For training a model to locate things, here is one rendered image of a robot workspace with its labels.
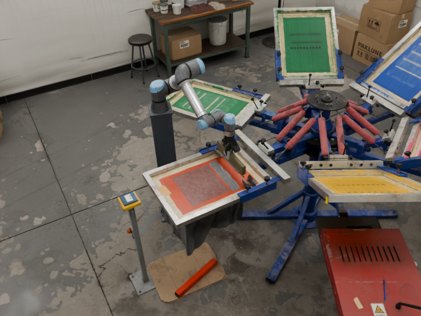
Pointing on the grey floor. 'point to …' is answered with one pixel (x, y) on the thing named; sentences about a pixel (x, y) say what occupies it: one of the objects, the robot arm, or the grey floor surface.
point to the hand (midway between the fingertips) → (230, 158)
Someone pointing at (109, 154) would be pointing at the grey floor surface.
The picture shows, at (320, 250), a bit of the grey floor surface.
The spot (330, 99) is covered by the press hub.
